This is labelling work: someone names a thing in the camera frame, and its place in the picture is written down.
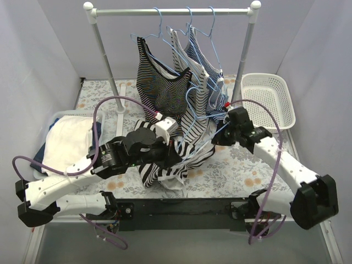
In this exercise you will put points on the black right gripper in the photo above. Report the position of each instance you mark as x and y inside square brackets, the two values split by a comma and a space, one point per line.
[221, 136]

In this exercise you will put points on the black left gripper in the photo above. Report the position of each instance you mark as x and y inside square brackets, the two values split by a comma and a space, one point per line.
[172, 153]

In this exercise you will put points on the wide black white striped tank top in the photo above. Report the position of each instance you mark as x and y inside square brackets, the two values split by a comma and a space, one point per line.
[173, 176]

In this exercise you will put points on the light blue wire hanger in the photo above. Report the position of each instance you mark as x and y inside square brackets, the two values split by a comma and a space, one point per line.
[202, 141]

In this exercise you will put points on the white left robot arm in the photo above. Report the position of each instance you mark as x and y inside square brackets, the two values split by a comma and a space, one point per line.
[45, 199]

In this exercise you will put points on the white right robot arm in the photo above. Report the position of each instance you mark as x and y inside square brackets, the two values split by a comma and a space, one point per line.
[313, 197]

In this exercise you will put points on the white black thin striped tank top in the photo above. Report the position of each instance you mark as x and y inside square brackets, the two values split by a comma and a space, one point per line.
[194, 122]

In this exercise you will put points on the blue white striped tank top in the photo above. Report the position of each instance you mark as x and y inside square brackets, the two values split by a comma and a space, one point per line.
[217, 96]

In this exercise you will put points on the floral patterned table mat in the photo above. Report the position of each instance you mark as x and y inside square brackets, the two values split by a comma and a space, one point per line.
[231, 172]

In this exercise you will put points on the white perforated plastic basket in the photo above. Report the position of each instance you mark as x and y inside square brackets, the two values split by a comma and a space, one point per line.
[272, 92]

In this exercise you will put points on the silver white clothes rack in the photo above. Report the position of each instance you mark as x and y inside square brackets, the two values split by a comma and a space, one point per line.
[252, 12]

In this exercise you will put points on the blue denim garment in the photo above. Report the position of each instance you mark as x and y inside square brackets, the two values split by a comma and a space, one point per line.
[38, 159]

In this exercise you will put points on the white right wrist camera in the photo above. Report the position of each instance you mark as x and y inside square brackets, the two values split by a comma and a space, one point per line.
[227, 110]

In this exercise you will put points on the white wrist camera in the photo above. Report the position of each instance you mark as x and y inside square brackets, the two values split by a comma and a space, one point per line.
[227, 110]
[164, 128]

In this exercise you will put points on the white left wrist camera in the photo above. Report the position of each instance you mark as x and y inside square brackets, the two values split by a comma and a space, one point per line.
[164, 128]

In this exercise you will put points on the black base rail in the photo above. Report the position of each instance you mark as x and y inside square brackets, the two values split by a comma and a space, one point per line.
[180, 214]

